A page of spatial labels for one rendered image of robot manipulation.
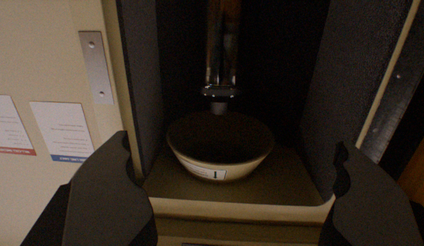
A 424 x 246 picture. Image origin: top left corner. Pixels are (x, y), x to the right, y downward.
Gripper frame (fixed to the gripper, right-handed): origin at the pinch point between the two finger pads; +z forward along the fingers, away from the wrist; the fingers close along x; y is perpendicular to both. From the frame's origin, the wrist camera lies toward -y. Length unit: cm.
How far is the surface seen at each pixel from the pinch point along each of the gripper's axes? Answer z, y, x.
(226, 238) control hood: 4.9, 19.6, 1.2
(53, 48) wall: 51, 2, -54
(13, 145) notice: 51, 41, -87
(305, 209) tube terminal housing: 7.4, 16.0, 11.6
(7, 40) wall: 51, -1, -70
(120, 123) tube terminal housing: 7.5, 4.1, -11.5
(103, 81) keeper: 7.4, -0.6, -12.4
